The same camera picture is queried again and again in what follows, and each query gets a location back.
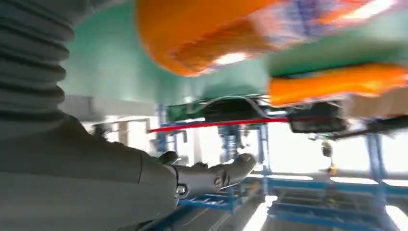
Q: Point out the red bar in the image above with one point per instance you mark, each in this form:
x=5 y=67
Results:
x=220 y=124

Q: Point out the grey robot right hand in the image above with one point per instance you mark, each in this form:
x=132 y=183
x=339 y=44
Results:
x=79 y=185

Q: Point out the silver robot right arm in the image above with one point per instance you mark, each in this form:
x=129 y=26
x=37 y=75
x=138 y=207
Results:
x=32 y=63

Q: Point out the blue metal frame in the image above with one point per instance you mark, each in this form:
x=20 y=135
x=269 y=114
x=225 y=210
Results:
x=318 y=191

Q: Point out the black remote controller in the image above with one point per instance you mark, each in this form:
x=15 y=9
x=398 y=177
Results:
x=317 y=119

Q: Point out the black carrying case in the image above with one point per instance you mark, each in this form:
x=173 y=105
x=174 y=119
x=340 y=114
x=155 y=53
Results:
x=232 y=110

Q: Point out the green table mat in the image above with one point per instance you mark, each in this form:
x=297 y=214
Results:
x=108 y=63

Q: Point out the cardboard box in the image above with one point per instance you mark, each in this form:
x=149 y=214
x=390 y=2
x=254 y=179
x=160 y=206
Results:
x=379 y=102

